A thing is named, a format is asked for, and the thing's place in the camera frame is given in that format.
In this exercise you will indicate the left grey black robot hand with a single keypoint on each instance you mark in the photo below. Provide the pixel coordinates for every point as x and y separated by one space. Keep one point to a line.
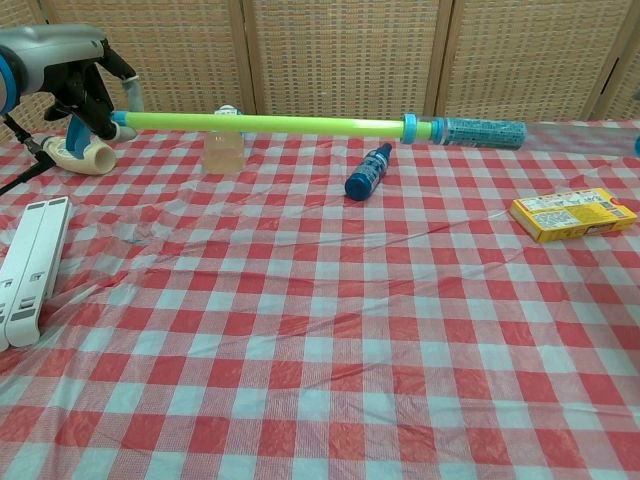
60 55

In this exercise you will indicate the clear tube with blue nozzle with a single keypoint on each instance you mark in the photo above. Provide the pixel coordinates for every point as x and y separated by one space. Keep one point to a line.
480 132

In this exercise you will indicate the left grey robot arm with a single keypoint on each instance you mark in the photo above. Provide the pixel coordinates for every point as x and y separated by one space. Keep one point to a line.
7 75

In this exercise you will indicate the beige plastic bottle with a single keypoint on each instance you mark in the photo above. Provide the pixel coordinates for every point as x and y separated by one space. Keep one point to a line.
97 162

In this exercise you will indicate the clear drink bottle white cap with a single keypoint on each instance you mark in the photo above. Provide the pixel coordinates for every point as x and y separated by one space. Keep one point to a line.
225 155

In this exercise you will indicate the white folding stand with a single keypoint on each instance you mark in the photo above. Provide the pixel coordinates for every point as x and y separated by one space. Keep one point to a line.
30 270

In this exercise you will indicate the woven rattan folding screen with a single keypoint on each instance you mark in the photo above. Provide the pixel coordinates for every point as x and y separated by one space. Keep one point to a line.
345 55

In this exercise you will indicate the dark blue small bottle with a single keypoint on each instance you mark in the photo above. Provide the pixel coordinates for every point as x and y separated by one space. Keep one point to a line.
365 175

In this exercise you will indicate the red white checkered tablecloth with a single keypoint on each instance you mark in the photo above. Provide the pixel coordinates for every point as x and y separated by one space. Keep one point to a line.
320 375

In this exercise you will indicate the yellow cardboard box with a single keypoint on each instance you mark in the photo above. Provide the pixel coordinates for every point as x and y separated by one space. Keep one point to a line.
570 216

